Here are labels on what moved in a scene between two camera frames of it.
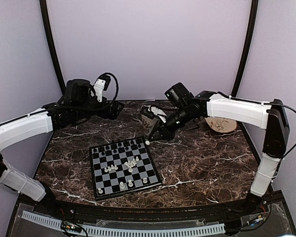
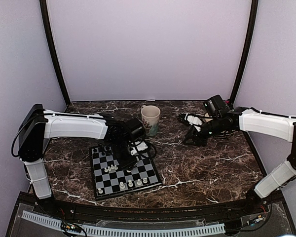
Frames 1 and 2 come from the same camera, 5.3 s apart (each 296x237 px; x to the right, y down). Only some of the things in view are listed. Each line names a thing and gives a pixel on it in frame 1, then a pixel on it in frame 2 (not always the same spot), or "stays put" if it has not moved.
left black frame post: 45,13 stays put
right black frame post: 244,59 stays put
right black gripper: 166,134 to 200,140
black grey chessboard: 122,168 stays put
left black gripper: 113,112 to 125,164
